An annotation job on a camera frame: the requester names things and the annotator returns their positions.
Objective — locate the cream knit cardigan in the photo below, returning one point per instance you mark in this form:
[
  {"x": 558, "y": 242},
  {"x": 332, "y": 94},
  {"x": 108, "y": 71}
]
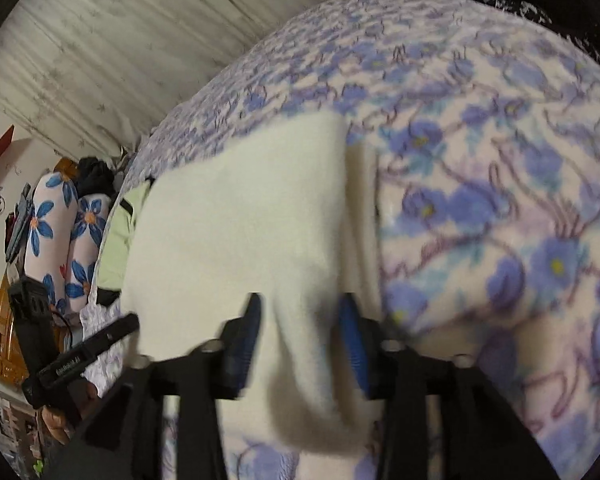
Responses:
[{"x": 240, "y": 220}]

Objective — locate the purple floral bed blanket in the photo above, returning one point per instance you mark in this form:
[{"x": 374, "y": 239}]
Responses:
[{"x": 480, "y": 160}]

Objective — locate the light green garment black trim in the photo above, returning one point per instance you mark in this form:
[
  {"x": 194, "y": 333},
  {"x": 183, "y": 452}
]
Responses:
[{"x": 122, "y": 240}]

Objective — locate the folded white blue-flower blanket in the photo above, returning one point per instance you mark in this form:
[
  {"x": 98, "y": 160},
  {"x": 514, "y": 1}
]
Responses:
[{"x": 55, "y": 240}]

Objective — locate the person's left hand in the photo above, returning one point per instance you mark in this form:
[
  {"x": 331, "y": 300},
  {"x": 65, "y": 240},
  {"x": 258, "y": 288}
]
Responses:
[{"x": 60, "y": 425}]

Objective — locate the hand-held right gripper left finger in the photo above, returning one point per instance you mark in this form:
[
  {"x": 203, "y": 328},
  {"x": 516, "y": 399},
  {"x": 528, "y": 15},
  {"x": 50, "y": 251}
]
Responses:
[{"x": 250, "y": 330}]

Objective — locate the grey cloth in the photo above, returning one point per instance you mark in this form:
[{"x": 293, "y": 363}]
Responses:
[{"x": 19, "y": 225}]

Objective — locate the orange wooden headboard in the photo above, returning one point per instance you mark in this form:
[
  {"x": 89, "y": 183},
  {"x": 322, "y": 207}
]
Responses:
[{"x": 7, "y": 340}]

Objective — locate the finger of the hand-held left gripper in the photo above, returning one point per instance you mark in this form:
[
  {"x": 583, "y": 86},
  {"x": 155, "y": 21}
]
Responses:
[{"x": 115, "y": 332}]

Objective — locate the dark cloth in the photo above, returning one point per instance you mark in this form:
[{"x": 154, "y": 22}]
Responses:
[{"x": 96, "y": 175}]

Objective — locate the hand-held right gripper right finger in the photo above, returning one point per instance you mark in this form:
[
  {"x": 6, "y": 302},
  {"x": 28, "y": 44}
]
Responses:
[{"x": 352, "y": 340}]

